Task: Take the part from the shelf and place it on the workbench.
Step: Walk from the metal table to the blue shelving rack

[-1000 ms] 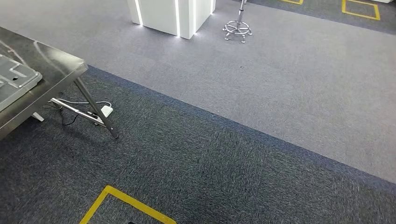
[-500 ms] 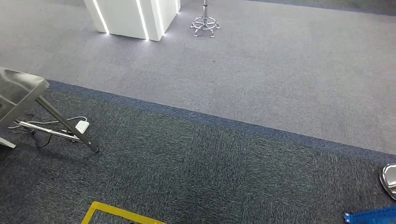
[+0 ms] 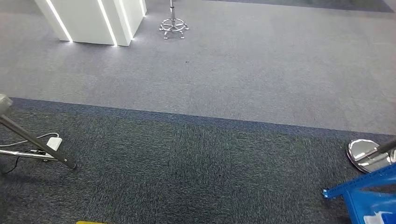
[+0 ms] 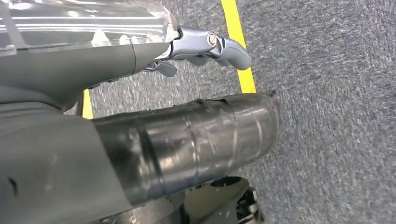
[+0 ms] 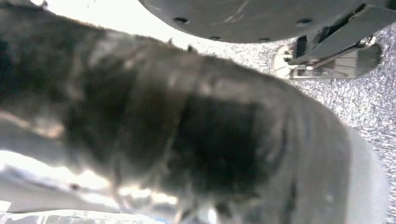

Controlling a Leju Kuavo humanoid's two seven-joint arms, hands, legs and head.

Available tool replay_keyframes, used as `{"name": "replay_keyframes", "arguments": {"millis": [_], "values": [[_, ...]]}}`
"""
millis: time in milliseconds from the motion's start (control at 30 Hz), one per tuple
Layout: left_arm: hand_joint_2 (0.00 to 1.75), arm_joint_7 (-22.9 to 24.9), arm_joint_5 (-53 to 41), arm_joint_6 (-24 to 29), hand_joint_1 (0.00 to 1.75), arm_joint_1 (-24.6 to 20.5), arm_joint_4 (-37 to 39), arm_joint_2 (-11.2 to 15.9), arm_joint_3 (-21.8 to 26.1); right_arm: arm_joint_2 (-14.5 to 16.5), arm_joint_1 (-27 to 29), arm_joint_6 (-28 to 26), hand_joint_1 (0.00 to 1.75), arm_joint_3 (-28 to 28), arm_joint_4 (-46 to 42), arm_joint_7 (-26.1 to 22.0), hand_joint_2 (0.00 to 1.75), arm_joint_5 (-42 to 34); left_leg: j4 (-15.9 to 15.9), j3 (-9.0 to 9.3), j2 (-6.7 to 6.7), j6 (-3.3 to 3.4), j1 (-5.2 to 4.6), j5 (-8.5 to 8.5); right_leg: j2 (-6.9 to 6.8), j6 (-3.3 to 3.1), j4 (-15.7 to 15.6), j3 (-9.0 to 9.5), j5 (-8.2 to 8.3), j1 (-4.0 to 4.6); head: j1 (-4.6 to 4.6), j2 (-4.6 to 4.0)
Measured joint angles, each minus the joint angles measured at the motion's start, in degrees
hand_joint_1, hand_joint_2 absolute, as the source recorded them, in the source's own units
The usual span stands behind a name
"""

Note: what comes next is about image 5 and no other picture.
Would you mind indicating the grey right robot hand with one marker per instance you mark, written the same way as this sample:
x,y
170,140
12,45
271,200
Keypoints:
x,y
185,139

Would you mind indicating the grey robot foot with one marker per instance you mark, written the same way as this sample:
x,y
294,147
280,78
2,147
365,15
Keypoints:
x,y
340,68

